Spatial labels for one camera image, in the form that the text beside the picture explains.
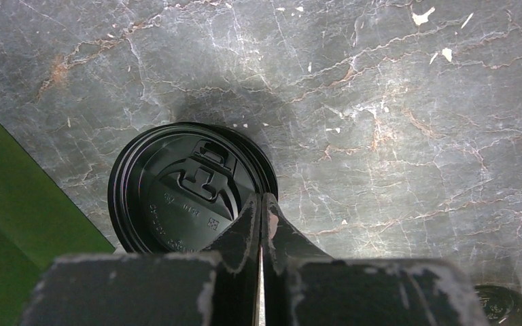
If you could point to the green bag holder block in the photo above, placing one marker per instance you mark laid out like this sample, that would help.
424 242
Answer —
38 223

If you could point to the dark translucent cup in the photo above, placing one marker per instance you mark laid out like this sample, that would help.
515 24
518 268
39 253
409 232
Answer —
501 305

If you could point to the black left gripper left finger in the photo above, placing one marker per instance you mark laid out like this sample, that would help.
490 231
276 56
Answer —
215 286

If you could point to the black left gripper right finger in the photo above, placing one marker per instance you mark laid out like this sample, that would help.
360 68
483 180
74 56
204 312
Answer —
303 285

